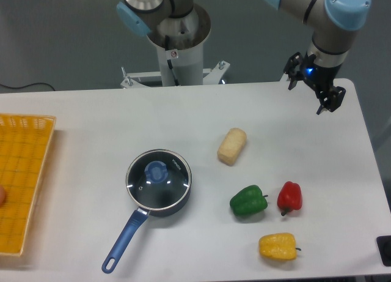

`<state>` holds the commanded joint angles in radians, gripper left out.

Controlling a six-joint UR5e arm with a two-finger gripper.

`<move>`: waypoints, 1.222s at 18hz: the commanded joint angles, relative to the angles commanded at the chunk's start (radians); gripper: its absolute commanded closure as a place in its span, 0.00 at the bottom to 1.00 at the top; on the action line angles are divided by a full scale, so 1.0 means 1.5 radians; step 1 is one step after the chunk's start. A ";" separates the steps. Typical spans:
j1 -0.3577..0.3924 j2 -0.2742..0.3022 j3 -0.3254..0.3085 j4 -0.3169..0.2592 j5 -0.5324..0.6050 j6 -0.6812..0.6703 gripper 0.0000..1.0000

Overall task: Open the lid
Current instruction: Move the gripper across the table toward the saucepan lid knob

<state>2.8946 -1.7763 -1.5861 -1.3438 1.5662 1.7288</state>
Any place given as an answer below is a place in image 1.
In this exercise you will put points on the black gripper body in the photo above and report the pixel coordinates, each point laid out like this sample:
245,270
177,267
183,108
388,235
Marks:
319,70

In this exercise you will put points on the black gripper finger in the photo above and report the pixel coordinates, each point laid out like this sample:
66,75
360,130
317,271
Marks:
330,99
292,69

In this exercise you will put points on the glass pot lid blue knob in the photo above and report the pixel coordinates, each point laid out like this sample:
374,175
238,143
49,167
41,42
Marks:
159,181

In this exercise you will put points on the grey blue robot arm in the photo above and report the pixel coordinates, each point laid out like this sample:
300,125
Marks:
335,23

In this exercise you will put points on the beige bread loaf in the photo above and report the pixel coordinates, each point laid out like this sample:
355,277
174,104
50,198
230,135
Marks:
231,146

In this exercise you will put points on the red bell pepper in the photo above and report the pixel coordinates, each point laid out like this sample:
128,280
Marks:
289,198

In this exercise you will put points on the green bell pepper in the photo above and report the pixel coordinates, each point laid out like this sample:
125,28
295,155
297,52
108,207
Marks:
248,201

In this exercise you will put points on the black device at table edge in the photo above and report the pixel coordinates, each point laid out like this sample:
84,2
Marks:
384,247

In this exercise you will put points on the yellow bell pepper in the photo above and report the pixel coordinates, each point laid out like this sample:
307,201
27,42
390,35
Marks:
278,247

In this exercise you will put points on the dark blue saucepan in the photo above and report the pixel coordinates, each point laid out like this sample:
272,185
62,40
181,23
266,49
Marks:
137,218

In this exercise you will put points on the yellow woven basket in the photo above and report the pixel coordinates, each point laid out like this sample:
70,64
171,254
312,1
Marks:
25,142

